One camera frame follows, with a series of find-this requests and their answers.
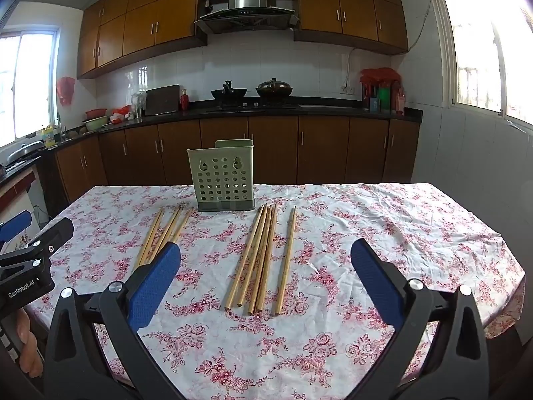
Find black kitchen countertop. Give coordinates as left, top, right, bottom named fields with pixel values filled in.
left=0, top=97, right=424, bottom=184

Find white and red plastic bags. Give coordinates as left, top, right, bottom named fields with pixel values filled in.
left=109, top=106, right=135, bottom=125

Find clear glassware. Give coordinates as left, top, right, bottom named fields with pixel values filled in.
left=130, top=92, right=146, bottom=119

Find large kitchen window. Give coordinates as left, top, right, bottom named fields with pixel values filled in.
left=433, top=0, right=533, bottom=130

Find red bag over condiments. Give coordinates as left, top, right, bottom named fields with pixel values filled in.
left=360, top=67, right=402, bottom=89

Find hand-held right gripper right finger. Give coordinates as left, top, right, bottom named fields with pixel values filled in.
left=350, top=238, right=490, bottom=400

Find red floral tablecloth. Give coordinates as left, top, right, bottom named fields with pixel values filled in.
left=24, top=182, right=526, bottom=400

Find dark cutting board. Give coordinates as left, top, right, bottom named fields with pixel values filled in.
left=144, top=84, right=181, bottom=116

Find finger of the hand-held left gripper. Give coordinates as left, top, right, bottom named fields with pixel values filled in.
left=0, top=217, right=75, bottom=278
left=0, top=209, right=33, bottom=244

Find green perforated chopstick holder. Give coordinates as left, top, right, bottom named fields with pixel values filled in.
left=187, top=139, right=257, bottom=213

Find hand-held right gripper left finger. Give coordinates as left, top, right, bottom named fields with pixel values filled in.
left=44, top=242, right=196, bottom=400

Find black gas stove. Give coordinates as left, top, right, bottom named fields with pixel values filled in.
left=206, top=100, right=302, bottom=111

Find black wok with lid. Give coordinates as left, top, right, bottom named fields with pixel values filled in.
left=255, top=78, right=293, bottom=105

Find grey pan lid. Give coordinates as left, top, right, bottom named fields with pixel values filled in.
left=6, top=141, right=46, bottom=163

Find brown wall cabinets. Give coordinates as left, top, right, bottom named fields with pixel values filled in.
left=77, top=0, right=409, bottom=80

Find red plastic bag on wall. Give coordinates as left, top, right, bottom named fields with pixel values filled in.
left=56, top=76, right=76, bottom=107

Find brown base cabinets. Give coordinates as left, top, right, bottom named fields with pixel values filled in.
left=54, top=114, right=421, bottom=205

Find green basin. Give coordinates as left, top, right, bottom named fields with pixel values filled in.
left=82, top=117, right=111, bottom=132

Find person's left hand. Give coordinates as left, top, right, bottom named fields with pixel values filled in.
left=19, top=312, right=46, bottom=378

